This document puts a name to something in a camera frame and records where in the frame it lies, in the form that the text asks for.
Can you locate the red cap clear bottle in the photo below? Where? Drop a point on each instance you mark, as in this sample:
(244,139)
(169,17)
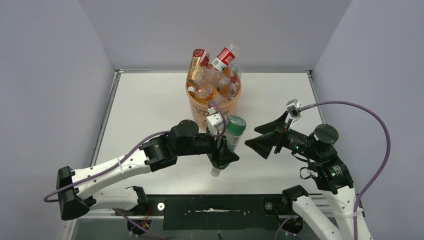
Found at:
(226,56)

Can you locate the orange drink bottle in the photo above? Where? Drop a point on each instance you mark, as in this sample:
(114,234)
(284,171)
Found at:
(206,93)

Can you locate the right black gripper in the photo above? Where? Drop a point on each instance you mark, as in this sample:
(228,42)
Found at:
(263,143)

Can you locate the red gold drink bottle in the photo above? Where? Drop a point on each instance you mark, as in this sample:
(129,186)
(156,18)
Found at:
(200,58)

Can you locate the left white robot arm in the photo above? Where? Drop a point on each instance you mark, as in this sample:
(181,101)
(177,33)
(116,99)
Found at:
(82,190)

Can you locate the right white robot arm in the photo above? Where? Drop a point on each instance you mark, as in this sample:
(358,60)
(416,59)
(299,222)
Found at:
(329,173)

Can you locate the orange cartoon plastic bin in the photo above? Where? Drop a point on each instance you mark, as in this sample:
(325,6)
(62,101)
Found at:
(200,110)

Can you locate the blue pattern clear bottle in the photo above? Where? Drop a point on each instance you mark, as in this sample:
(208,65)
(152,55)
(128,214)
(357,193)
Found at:
(235,75)

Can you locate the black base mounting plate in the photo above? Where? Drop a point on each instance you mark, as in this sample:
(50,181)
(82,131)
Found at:
(214,211)

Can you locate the crushed clear bottle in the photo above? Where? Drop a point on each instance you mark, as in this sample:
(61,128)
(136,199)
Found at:
(203,75)

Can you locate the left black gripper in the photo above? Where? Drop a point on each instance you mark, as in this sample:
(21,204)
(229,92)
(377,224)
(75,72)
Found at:
(221,154)

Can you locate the green label bottle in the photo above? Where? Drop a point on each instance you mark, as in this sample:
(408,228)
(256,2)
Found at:
(235,128)

